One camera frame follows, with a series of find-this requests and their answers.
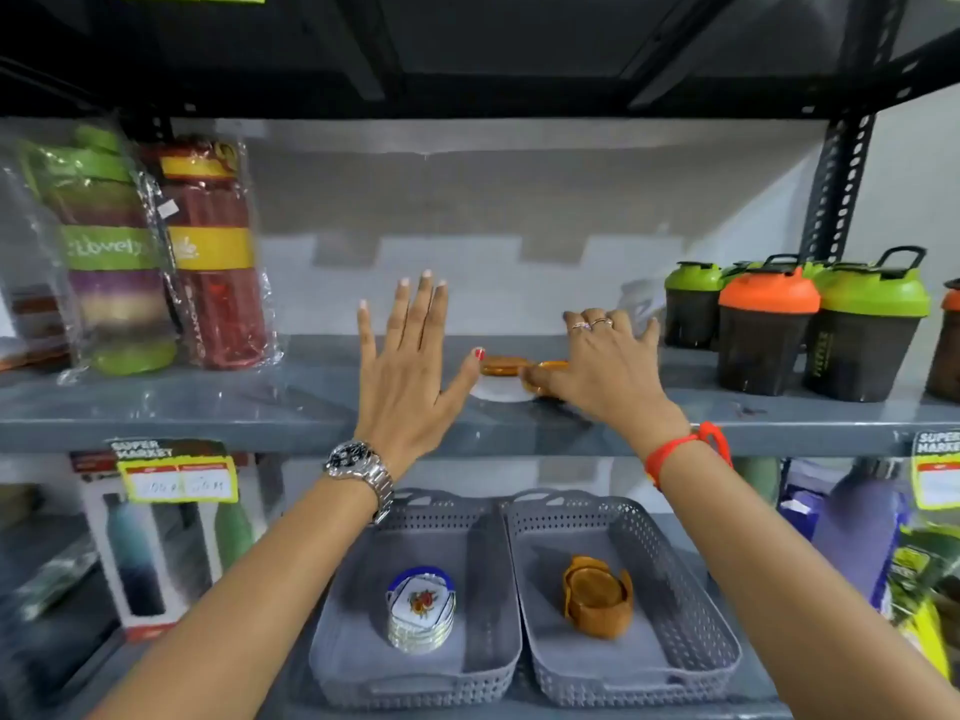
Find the grey metal shelf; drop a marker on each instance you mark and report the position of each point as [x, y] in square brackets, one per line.
[300, 412]

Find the red yellow wrapped bottle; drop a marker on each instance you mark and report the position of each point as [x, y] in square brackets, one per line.
[217, 307]

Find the grey metal shelf board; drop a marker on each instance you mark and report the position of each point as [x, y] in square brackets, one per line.
[45, 667]
[289, 689]

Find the pastel green pink bottle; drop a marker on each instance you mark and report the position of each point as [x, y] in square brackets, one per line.
[757, 476]

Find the grey perforated upright post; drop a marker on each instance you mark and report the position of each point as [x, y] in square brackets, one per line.
[840, 179]

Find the wooden framed boards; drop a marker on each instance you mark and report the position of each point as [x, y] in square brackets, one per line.
[30, 352]

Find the blue packet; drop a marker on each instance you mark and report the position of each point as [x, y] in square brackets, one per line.
[799, 509]

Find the white box green bottle print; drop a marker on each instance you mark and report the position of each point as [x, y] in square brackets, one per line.
[232, 532]

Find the green wrapped packet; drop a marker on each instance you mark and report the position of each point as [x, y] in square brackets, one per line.
[52, 577]

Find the white box blue bottle print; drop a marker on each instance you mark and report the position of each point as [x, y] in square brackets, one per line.
[135, 562]

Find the person's right forearm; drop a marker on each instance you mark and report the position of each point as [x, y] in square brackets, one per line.
[787, 592]

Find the silver wristwatch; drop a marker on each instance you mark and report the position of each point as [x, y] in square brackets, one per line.
[358, 464]

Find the green purple wrapped bottle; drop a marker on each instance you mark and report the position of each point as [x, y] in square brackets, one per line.
[112, 292]

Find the person's right hand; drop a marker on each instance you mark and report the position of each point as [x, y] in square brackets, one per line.
[607, 374]

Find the person's left forearm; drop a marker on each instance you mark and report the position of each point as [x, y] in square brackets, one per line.
[240, 614]

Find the red wrist band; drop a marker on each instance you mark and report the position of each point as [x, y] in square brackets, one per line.
[675, 448]

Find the yellow green packet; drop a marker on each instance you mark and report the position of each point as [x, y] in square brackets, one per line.
[915, 592]

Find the stack of brown coasters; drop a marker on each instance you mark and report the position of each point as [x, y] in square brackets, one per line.
[596, 599]

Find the grey plastic basket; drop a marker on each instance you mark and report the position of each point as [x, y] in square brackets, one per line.
[555, 637]
[345, 592]

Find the person's left hand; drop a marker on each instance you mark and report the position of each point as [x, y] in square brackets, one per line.
[405, 397]

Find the purple metal bottle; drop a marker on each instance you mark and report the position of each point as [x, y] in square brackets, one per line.
[855, 532]

